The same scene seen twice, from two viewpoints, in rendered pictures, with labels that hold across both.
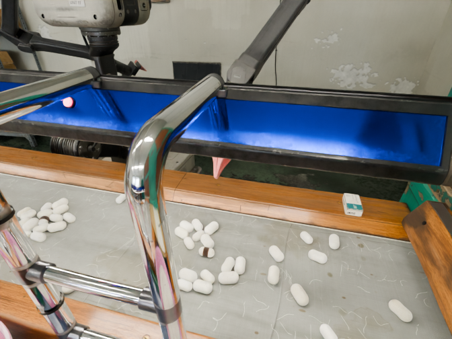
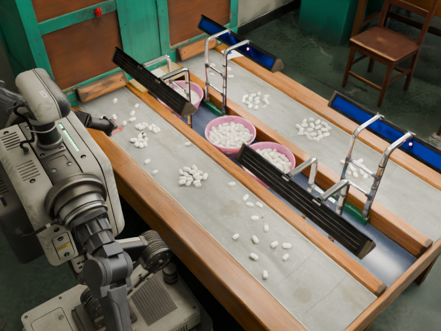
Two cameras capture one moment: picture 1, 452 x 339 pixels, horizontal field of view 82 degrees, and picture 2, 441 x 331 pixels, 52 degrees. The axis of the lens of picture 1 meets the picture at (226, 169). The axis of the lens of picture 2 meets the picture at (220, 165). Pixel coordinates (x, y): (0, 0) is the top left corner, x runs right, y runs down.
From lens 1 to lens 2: 2.43 m
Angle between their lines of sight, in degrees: 97
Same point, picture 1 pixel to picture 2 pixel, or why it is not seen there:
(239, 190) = (106, 146)
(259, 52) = not seen: hidden behind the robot
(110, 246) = (171, 154)
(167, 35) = not seen: outside the picture
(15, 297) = (203, 144)
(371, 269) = (104, 110)
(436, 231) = (90, 88)
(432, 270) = (102, 91)
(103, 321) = (183, 127)
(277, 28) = not seen: hidden behind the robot
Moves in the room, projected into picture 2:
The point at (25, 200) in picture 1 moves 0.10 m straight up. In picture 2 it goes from (197, 198) to (196, 182)
